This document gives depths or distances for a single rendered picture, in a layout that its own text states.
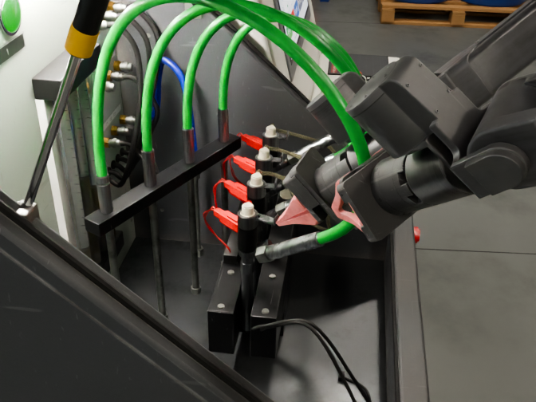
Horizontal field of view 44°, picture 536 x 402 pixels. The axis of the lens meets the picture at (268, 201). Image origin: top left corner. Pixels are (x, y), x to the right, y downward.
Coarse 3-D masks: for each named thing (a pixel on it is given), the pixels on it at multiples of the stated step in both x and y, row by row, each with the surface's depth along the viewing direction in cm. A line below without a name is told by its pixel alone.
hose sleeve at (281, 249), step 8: (288, 240) 77; (296, 240) 76; (304, 240) 75; (312, 240) 74; (272, 248) 78; (280, 248) 77; (288, 248) 77; (296, 248) 76; (304, 248) 75; (312, 248) 75; (272, 256) 79; (280, 256) 78
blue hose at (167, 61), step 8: (160, 64) 109; (168, 64) 108; (176, 64) 109; (160, 72) 110; (176, 72) 109; (160, 80) 112; (184, 80) 109; (160, 88) 113; (160, 96) 113; (152, 112) 115; (192, 112) 112; (192, 120) 113
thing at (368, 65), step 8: (352, 56) 180; (360, 56) 180; (368, 56) 181; (376, 56) 181; (384, 56) 181; (360, 64) 175; (368, 64) 175; (376, 64) 176; (384, 64) 176; (328, 72) 170; (336, 72) 170; (368, 72) 171; (376, 72) 171
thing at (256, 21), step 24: (144, 0) 71; (168, 0) 69; (192, 0) 67; (216, 0) 66; (120, 24) 74; (264, 24) 65; (288, 48) 64; (96, 72) 80; (312, 72) 64; (96, 96) 81; (336, 96) 64; (96, 120) 84; (96, 144) 86; (360, 144) 65; (96, 168) 88
